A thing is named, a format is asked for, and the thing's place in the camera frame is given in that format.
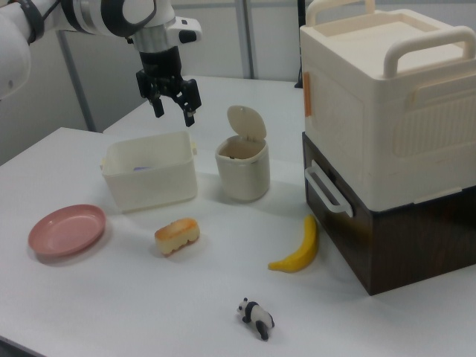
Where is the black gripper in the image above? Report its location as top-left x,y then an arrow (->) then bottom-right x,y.
135,48 -> 203,129

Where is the cream trash can lid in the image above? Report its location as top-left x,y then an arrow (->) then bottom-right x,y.
226,105 -> 268,142

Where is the cream trash can body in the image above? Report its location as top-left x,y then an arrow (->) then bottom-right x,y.
214,135 -> 271,202

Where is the white rectangular plastic bin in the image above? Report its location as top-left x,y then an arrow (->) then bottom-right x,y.
100,129 -> 199,214

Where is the toasted bread toy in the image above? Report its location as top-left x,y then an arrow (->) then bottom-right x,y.
154,217 -> 201,257

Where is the orange tape strip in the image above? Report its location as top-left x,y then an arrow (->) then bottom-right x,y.
303,72 -> 315,118

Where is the pink round plate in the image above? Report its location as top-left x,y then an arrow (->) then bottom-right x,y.
28,203 -> 107,257

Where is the yellow toy banana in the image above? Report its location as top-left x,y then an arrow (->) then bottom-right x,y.
268,214 -> 320,275

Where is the black white panda figurine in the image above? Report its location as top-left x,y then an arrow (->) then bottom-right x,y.
235,297 -> 274,341

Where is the black hanging background cable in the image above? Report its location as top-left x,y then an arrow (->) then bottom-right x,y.
295,0 -> 307,89

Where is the white drawer handle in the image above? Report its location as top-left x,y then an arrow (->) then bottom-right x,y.
303,159 -> 354,216

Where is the cream storage box with handles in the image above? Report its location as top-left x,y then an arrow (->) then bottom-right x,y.
299,0 -> 476,205

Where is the white appliance with handle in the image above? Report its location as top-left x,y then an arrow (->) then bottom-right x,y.
301,132 -> 476,297

